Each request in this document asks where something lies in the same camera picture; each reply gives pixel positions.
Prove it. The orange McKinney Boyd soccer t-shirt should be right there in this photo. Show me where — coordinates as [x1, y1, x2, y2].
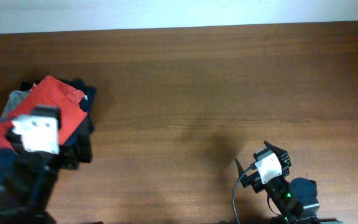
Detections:
[7, 76, 87, 145]

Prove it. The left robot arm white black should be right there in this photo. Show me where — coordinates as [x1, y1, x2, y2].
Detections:
[0, 127, 92, 223]

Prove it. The folded navy blue shirt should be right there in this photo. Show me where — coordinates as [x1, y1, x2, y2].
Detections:
[19, 78, 97, 146]

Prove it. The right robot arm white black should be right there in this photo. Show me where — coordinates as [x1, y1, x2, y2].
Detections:
[231, 141, 342, 224]

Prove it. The folded grey shirt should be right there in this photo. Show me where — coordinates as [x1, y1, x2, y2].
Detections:
[0, 90, 30, 121]

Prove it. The right black camera cable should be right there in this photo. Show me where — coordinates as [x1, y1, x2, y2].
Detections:
[231, 164, 258, 224]

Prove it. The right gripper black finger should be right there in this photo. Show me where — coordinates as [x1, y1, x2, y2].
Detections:
[264, 141, 287, 156]
[234, 158, 245, 177]

